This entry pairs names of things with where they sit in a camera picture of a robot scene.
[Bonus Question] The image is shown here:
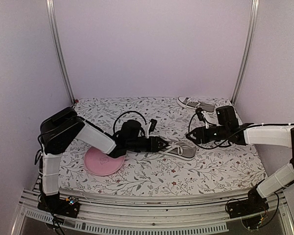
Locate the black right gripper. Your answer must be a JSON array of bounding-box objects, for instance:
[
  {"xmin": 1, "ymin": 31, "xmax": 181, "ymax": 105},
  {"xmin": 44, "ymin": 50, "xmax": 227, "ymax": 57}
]
[{"xmin": 185, "ymin": 125, "xmax": 228, "ymax": 145}]

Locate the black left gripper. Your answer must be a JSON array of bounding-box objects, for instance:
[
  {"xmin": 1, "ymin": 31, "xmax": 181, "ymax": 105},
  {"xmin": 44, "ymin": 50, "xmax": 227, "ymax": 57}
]
[{"xmin": 127, "ymin": 136, "xmax": 169, "ymax": 153}]

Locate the grey sneaker with red sole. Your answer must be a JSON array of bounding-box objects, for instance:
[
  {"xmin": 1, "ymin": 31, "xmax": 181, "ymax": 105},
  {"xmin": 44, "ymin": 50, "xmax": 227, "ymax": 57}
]
[{"xmin": 158, "ymin": 141, "xmax": 196, "ymax": 161}]

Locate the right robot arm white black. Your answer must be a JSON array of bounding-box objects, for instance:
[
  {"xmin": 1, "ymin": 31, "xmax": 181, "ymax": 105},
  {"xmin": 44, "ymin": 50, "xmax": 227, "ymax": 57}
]
[{"xmin": 186, "ymin": 106, "xmax": 294, "ymax": 218}]

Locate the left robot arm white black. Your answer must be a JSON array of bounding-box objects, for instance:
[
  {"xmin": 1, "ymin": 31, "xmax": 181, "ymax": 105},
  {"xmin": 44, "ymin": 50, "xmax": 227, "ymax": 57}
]
[{"xmin": 35, "ymin": 107, "xmax": 169, "ymax": 218}]

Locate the floral patterned table mat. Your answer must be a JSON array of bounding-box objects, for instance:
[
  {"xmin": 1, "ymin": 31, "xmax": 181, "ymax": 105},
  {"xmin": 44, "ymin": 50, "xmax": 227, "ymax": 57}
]
[{"xmin": 48, "ymin": 97, "xmax": 266, "ymax": 197}]

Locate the pink plastic plate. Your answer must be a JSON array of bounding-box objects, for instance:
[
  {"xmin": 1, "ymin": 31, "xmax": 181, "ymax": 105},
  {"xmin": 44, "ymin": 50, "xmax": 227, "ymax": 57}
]
[{"xmin": 84, "ymin": 147, "xmax": 125, "ymax": 176}]

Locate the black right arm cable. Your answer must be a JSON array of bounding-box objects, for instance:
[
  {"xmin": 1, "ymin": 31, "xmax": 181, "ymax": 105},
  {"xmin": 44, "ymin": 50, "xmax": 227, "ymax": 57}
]
[{"xmin": 186, "ymin": 112, "xmax": 231, "ymax": 150}]

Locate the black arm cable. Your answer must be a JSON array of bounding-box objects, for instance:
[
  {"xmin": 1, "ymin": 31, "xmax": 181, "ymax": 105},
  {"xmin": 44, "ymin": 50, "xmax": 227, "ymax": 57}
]
[
  {"xmin": 186, "ymin": 112, "xmax": 231, "ymax": 150},
  {"xmin": 113, "ymin": 111, "xmax": 148, "ymax": 134}
]

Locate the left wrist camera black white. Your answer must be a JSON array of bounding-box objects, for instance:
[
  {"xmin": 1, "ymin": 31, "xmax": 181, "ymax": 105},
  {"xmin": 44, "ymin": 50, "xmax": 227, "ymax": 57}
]
[{"xmin": 145, "ymin": 119, "xmax": 157, "ymax": 139}]

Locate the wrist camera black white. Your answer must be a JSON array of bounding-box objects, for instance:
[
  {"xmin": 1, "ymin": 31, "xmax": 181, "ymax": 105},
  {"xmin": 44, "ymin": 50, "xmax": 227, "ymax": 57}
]
[
  {"xmin": 195, "ymin": 108, "xmax": 209, "ymax": 128},
  {"xmin": 145, "ymin": 119, "xmax": 157, "ymax": 139}
]

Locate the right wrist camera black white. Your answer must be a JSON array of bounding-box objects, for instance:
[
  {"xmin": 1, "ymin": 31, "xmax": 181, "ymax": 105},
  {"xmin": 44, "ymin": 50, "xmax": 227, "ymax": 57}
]
[{"xmin": 195, "ymin": 108, "xmax": 209, "ymax": 128}]

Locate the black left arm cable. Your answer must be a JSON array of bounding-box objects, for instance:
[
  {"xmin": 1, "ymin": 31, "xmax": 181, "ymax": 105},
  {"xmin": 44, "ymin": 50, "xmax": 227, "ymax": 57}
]
[{"xmin": 113, "ymin": 111, "xmax": 148, "ymax": 134}]

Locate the aluminium front rail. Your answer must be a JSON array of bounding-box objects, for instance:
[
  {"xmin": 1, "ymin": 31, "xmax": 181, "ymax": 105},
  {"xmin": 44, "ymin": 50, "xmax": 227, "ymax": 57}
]
[{"xmin": 10, "ymin": 190, "xmax": 294, "ymax": 235}]

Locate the right aluminium frame post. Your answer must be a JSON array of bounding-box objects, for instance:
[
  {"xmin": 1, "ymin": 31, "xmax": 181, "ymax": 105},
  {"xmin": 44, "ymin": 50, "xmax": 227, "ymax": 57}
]
[{"xmin": 231, "ymin": 0, "xmax": 260, "ymax": 106}]

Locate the aluminium frame post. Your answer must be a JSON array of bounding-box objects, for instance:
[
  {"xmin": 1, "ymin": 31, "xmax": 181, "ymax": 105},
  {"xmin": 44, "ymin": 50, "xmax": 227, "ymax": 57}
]
[
  {"xmin": 46, "ymin": 0, "xmax": 75, "ymax": 105},
  {"xmin": 231, "ymin": 0, "xmax": 260, "ymax": 106}
]

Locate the left aluminium frame post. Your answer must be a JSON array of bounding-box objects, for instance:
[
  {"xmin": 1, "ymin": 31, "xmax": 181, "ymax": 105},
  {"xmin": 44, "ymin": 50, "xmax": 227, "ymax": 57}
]
[{"xmin": 46, "ymin": 0, "xmax": 75, "ymax": 105}]

